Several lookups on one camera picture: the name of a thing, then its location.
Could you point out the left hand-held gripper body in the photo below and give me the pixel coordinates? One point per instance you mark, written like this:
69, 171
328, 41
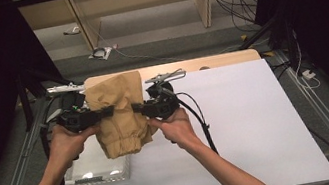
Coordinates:
75, 119

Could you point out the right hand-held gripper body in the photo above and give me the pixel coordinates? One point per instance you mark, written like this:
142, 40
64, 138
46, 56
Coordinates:
161, 106

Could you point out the tan pants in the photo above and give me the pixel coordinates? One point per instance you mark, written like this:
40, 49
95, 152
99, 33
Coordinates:
121, 126

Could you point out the white perforated plastic basket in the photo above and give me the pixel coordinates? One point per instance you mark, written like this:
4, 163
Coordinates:
104, 170

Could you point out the person's right hand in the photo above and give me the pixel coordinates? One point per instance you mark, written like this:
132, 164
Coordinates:
177, 131

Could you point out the person's left hand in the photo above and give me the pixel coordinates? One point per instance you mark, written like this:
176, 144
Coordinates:
63, 146

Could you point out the black tripod stand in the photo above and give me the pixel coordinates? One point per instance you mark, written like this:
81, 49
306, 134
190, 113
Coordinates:
25, 105

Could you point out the small white flat object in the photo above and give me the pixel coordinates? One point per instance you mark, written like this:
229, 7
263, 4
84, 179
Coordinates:
72, 30

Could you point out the white foam board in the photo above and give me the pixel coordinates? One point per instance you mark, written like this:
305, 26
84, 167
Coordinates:
259, 124

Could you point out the yellow floor tape piece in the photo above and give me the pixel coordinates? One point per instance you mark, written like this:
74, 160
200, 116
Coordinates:
268, 54
244, 37

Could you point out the black metal stand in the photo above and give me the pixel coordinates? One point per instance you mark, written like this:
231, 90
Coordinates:
292, 47

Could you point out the white power adapter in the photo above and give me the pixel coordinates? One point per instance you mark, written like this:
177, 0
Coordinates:
308, 74

